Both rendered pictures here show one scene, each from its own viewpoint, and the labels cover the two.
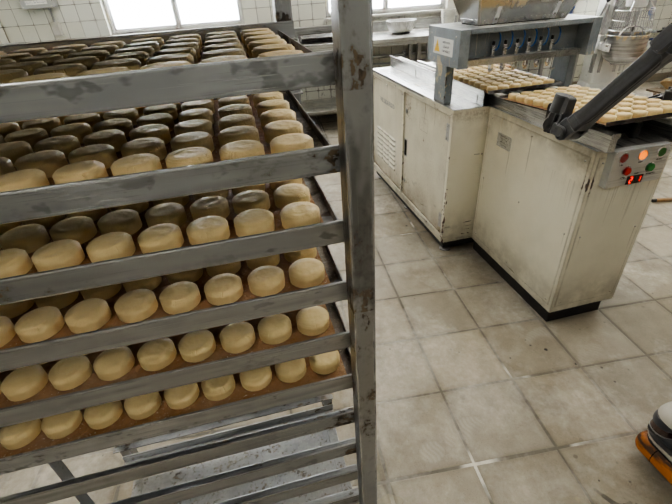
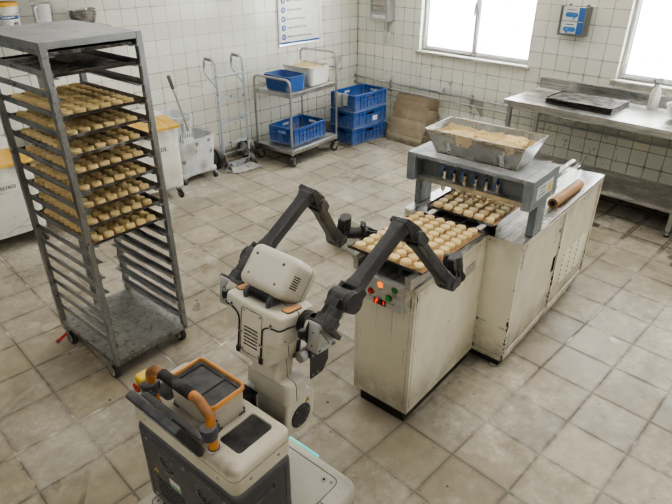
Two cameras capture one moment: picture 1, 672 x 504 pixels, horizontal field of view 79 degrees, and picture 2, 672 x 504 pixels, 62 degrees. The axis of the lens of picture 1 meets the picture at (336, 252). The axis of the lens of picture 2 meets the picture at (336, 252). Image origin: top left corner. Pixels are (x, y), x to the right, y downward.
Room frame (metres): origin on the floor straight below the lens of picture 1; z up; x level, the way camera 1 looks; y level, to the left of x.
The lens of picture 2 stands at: (-0.13, -2.68, 2.18)
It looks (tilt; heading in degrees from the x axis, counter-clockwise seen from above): 29 degrees down; 52
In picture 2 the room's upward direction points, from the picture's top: straight up
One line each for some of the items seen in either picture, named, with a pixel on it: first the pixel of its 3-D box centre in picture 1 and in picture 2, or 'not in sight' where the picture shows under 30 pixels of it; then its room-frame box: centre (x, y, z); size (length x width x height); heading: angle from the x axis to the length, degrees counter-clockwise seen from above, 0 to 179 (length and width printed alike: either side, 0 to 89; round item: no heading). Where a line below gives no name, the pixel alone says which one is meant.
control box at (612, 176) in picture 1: (635, 164); (382, 291); (1.38, -1.11, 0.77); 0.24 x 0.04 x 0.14; 102
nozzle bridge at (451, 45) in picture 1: (507, 59); (477, 187); (2.23, -0.93, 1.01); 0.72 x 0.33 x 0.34; 102
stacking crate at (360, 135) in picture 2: not in sight; (358, 130); (4.37, 2.59, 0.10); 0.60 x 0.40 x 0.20; 5
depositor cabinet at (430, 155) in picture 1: (451, 144); (501, 250); (2.69, -0.83, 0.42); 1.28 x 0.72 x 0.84; 12
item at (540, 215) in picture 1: (548, 202); (419, 313); (1.73, -1.03, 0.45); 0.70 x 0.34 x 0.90; 12
